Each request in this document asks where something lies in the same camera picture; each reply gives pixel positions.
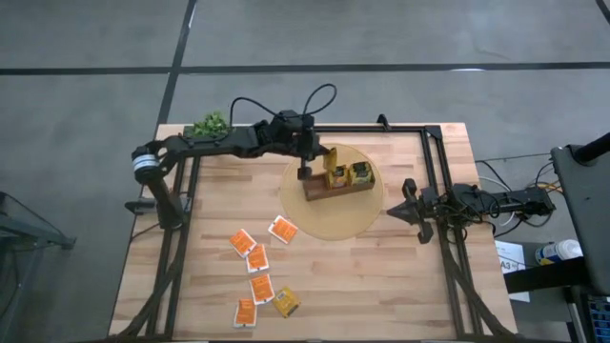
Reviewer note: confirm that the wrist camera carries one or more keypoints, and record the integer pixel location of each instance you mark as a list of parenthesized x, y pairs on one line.
[(433, 202), (290, 119)]

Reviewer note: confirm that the black cart shelf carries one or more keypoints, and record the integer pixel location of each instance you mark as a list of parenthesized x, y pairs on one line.
[(538, 278)]

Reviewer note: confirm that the black pole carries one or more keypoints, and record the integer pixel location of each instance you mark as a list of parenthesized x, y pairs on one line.
[(593, 150)]

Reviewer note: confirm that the dark grey cart top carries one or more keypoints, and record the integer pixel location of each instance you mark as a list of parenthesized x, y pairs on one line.
[(586, 214)]

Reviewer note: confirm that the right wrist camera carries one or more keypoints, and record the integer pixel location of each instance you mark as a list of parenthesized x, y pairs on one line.
[(433, 202)]

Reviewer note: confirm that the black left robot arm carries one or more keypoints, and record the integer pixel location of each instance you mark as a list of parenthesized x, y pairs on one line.
[(214, 145)]

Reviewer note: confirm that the dark metal stand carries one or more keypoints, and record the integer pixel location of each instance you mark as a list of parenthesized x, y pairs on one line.
[(28, 236)]

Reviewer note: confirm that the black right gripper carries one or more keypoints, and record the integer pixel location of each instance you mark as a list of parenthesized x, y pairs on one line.
[(418, 212)]

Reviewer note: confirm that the white paper sheet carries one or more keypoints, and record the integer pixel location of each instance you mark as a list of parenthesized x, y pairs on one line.
[(510, 259)]

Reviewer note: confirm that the black aluminium table frame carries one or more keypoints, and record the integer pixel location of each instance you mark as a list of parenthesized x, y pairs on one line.
[(381, 128)]

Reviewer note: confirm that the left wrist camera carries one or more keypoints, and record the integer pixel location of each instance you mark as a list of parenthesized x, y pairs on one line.
[(290, 119)]

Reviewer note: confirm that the brown wooden tea box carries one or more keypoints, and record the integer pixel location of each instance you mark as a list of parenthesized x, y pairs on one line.
[(314, 189)]

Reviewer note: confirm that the green plant in white pot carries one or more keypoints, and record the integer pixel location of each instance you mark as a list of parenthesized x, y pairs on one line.
[(209, 125)]

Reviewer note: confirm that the white and blue bottle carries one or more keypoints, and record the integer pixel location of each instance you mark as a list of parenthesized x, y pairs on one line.
[(560, 251)]

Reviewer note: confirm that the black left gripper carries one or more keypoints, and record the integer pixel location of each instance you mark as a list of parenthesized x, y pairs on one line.
[(302, 143)]

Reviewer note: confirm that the black clamp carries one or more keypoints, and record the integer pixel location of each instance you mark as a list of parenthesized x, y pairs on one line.
[(383, 122)]

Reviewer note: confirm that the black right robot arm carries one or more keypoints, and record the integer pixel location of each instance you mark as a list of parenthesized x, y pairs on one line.
[(505, 205)]

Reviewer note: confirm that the orange tea bag packet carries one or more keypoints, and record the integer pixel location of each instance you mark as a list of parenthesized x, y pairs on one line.
[(262, 288), (258, 258), (246, 313), (243, 242), (283, 229)]

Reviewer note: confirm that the round woven straw placemat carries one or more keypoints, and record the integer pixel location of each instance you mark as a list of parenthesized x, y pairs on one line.
[(333, 214)]

